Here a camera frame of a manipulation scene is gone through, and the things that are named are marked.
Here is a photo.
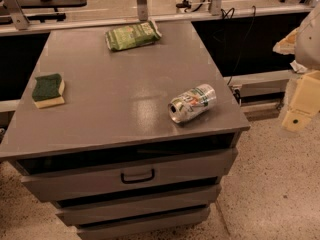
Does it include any metal frame rail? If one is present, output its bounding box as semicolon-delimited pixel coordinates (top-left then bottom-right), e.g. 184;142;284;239
0;0;319;37

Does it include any green and yellow sponge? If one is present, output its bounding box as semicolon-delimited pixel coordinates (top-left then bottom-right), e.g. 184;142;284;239
32;73;65;109

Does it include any black cable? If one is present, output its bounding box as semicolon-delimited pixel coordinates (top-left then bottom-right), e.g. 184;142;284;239
220;5;257;86

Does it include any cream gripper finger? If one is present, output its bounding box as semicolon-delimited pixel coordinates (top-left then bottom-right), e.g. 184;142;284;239
282;71;320;132
273;29;298;55

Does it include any green chip bag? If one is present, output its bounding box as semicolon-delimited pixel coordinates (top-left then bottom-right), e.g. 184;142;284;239
105;21;162;51

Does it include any white packet on rail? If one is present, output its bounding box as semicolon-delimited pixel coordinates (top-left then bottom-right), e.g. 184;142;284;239
290;61;307;74

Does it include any silver 7up can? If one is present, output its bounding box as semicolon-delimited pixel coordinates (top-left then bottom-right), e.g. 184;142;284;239
168;84;217;124

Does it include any grey drawer cabinet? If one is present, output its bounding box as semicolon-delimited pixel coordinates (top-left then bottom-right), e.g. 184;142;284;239
1;22;249;240

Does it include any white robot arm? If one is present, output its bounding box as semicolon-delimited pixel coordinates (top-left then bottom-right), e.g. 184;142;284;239
273;4;320;132

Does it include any black drawer handle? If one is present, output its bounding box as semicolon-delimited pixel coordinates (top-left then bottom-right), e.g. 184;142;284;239
120;169;155;185

